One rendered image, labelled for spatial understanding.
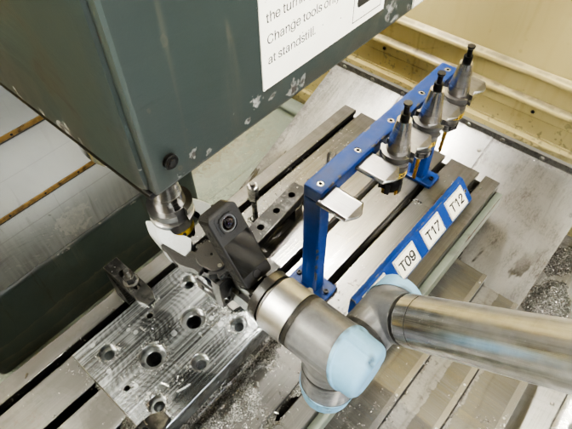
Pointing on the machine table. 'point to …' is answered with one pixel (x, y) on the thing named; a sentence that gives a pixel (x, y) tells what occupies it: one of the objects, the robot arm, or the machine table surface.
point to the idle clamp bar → (278, 213)
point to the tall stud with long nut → (254, 199)
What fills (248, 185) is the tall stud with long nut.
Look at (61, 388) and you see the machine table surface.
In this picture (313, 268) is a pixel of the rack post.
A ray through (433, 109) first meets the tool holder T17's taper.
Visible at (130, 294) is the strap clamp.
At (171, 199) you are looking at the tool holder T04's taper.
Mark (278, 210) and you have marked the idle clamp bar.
